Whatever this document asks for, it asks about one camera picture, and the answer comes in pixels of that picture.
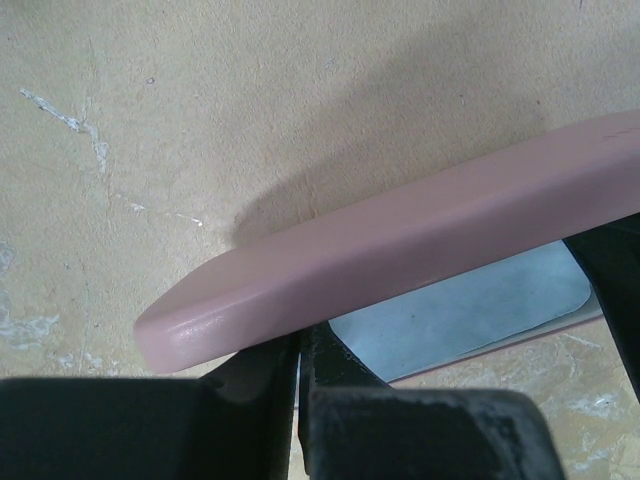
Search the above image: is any blue cleaning cloth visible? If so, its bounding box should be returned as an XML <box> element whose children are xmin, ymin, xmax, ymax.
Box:
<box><xmin>330</xmin><ymin>241</ymin><xmax>602</xmax><ymax>382</ymax></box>

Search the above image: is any pink glasses case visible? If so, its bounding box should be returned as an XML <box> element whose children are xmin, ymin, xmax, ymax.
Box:
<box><xmin>134</xmin><ymin>110</ymin><xmax>639</xmax><ymax>373</ymax></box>

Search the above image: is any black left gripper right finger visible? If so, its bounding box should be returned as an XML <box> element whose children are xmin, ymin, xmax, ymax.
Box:
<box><xmin>298</xmin><ymin>323</ymin><xmax>560</xmax><ymax>479</ymax></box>

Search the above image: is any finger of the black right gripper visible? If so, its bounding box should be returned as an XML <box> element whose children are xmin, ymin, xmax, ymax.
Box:
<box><xmin>564</xmin><ymin>214</ymin><xmax>640</xmax><ymax>391</ymax></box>

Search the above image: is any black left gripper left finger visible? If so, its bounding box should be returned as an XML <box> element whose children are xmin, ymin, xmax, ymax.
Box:
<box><xmin>1</xmin><ymin>335</ymin><xmax>299</xmax><ymax>479</ymax></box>

